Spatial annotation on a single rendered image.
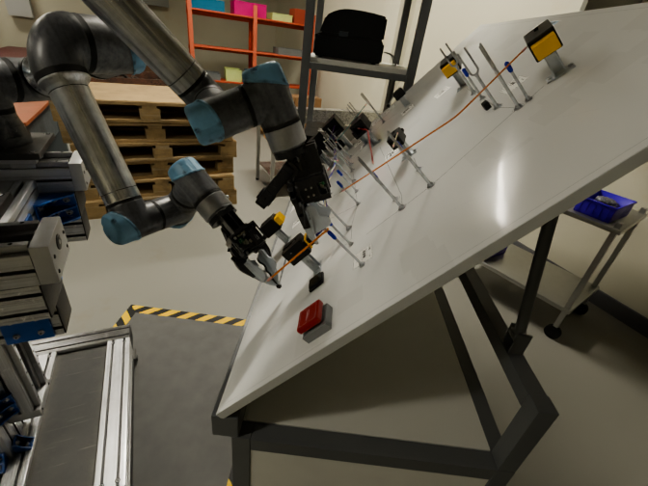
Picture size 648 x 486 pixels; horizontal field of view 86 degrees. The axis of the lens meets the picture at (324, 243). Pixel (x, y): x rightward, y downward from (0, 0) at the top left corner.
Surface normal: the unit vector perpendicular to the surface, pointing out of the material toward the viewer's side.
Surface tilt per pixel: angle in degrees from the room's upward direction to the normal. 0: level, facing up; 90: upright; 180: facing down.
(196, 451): 0
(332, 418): 0
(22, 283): 90
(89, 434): 0
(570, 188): 50
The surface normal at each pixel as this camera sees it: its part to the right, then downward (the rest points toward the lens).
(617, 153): -0.68, -0.65
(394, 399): 0.12, -0.86
